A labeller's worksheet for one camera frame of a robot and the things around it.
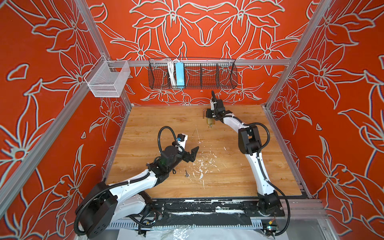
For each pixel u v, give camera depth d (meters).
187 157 0.70
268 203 0.63
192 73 0.98
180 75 0.90
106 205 0.40
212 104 1.00
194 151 0.70
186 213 0.73
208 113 1.01
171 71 0.89
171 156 0.60
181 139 0.67
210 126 1.07
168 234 0.67
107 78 0.95
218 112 0.90
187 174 0.85
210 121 1.10
